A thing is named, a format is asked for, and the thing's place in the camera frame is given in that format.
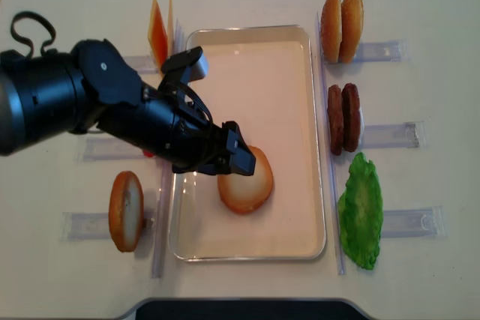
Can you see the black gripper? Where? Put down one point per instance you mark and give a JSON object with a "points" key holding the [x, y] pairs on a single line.
{"points": [[192, 146]]}

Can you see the sliced bread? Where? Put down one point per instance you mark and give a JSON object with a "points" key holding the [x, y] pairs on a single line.
{"points": [[126, 211], [244, 194]]}

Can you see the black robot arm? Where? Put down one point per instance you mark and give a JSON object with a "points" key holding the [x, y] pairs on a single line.
{"points": [[93, 86]]}

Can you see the brown meat patty left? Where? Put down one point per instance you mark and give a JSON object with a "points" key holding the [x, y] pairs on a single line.
{"points": [[335, 119]]}

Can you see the brown meat patty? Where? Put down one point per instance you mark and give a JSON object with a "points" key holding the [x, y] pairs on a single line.
{"points": [[352, 120], [335, 119]]}

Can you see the sliced bread in holder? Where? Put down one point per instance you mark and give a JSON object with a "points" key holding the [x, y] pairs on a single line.
{"points": [[126, 211]]}

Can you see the brown meat patty right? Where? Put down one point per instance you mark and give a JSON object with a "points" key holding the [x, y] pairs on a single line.
{"points": [[352, 120]]}

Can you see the green lettuce leaf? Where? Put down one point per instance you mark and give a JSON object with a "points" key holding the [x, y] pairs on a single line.
{"points": [[360, 212]]}

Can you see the pale yellow cheese slice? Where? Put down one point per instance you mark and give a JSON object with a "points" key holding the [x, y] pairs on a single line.
{"points": [[170, 30]]}

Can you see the clear holder for tomato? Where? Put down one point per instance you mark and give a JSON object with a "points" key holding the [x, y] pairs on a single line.
{"points": [[91, 148]]}

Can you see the orange cheese slice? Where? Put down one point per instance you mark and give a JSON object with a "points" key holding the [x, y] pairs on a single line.
{"points": [[157, 35]]}

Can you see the clear holder for patties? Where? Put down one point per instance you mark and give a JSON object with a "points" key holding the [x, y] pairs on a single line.
{"points": [[404, 135]]}

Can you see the clear holder for bread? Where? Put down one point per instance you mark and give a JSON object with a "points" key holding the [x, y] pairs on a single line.
{"points": [[77, 226]]}

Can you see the clear holder for lettuce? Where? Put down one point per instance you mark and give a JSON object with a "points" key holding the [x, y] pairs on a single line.
{"points": [[414, 223]]}

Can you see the white rectangular tray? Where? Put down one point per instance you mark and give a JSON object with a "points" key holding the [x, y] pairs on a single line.
{"points": [[261, 78]]}

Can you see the golden bun top left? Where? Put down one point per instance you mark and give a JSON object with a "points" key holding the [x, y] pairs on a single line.
{"points": [[331, 30]]}

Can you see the golden bun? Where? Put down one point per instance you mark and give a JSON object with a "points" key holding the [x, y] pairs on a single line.
{"points": [[352, 16], [331, 30]]}

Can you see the golden bun top right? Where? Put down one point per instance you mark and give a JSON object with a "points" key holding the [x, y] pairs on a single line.
{"points": [[352, 16]]}

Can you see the clear holder for buns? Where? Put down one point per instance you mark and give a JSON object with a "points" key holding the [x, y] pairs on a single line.
{"points": [[389, 51]]}

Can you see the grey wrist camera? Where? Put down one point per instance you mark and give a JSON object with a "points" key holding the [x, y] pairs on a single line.
{"points": [[187, 66]]}

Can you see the clear acrylic rail left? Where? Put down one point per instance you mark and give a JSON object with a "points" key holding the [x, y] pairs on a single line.
{"points": [[162, 222]]}

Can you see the clear acrylic rail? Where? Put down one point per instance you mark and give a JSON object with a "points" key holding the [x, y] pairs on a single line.
{"points": [[339, 254], [162, 222]]}

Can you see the clear acrylic rail right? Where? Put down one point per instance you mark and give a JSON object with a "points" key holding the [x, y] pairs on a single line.
{"points": [[339, 254]]}

